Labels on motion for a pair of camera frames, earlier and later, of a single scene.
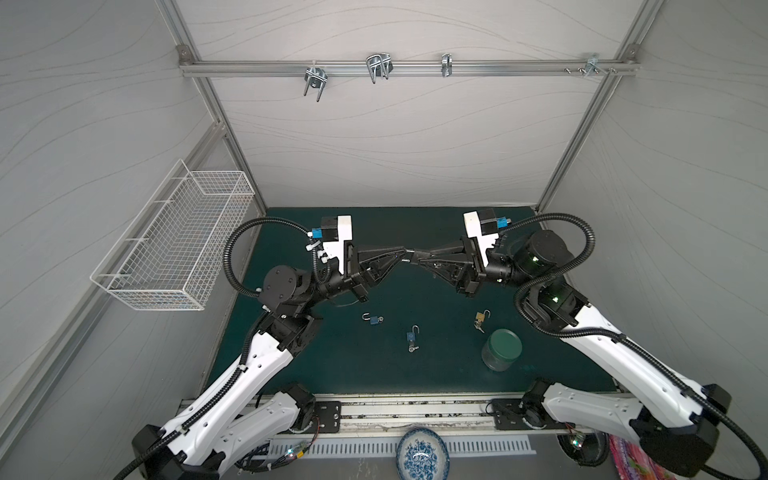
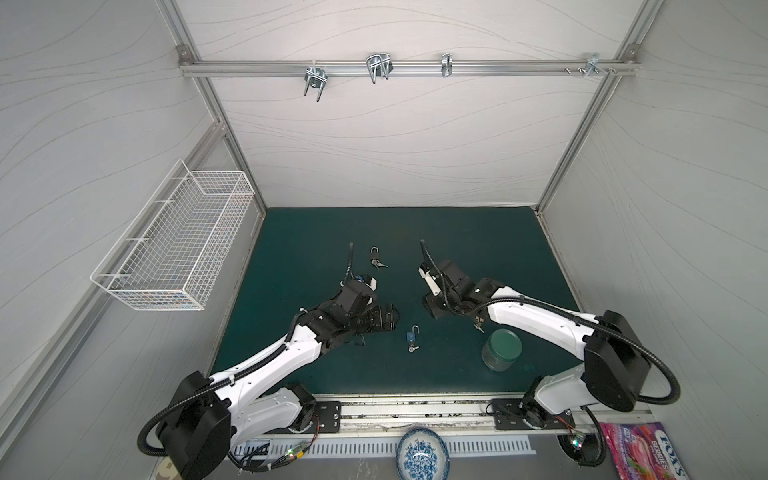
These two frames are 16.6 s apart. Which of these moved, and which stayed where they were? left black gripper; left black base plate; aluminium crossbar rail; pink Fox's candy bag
Moved: left black gripper
Stayed: aluminium crossbar rail; pink Fox's candy bag; left black base plate
